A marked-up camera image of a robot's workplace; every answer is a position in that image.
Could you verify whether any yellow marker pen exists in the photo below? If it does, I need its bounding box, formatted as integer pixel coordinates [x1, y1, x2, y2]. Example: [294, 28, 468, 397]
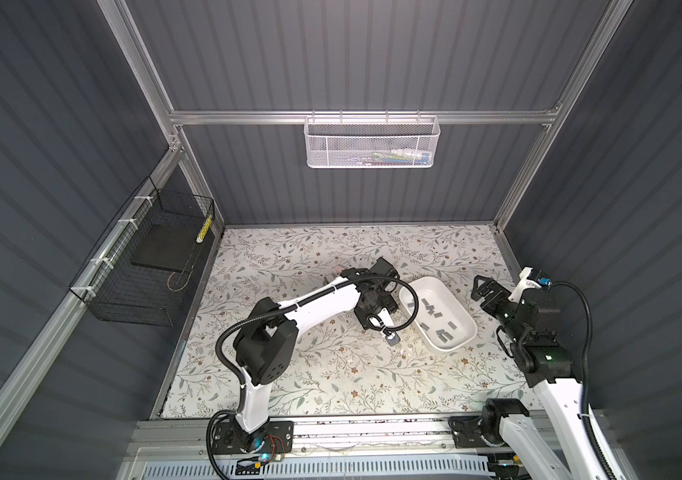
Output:
[196, 215, 213, 244]

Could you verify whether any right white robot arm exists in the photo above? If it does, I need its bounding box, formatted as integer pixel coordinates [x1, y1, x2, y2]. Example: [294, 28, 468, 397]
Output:
[471, 267, 626, 479]

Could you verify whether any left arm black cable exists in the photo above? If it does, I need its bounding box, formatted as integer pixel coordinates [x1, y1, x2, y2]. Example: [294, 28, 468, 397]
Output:
[214, 274, 420, 397]

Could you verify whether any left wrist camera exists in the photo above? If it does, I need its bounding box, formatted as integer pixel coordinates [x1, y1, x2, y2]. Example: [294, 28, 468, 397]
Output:
[381, 328, 401, 347]

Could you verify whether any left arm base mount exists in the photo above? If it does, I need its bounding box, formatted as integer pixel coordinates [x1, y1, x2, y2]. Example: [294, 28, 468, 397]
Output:
[205, 410, 295, 458]

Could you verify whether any white wire mesh basket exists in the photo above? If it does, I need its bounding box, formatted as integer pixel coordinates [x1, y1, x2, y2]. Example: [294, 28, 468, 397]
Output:
[303, 115, 441, 169]

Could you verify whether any black foam pad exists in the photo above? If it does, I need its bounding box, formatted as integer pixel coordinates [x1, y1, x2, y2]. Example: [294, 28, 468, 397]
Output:
[131, 224, 200, 273]

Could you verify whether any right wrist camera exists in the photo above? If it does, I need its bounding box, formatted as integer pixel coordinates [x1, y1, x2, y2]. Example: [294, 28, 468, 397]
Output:
[519, 267, 552, 289]

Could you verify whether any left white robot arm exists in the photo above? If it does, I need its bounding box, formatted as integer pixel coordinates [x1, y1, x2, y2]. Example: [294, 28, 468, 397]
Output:
[216, 258, 415, 434]

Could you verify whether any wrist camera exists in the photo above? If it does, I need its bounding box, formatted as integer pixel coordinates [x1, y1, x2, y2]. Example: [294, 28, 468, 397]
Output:
[519, 267, 552, 289]
[381, 328, 401, 347]

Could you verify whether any black wire basket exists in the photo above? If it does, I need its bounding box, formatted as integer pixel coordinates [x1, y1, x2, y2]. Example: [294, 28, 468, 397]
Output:
[70, 180, 216, 327]

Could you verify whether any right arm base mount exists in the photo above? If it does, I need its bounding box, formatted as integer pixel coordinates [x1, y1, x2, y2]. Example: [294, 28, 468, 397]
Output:
[448, 415, 509, 448]

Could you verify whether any white oval plastic tray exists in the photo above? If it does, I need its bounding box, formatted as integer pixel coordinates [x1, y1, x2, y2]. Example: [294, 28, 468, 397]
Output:
[399, 276, 479, 354]

